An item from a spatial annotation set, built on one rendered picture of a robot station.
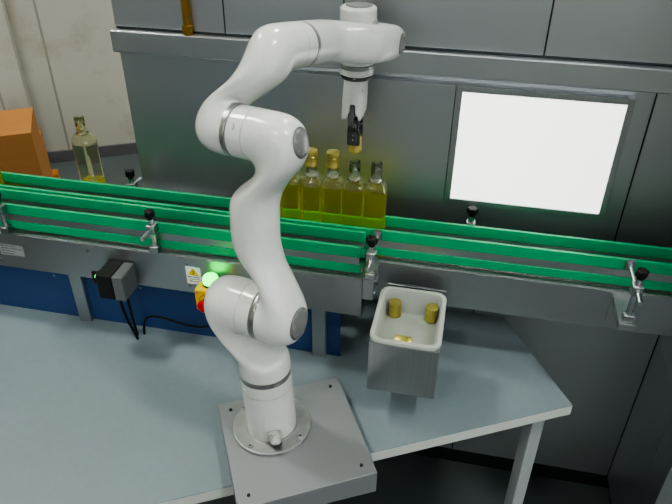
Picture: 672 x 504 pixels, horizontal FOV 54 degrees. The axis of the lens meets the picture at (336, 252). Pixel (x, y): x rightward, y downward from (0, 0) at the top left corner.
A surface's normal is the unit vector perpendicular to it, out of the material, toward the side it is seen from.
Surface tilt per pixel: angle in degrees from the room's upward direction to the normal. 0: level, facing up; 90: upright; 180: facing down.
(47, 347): 0
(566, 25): 90
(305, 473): 2
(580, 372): 90
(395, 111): 90
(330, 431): 2
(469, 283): 90
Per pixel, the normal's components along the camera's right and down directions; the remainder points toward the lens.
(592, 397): -0.21, 0.55
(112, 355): 0.00, -0.83
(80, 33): 0.28, 0.54
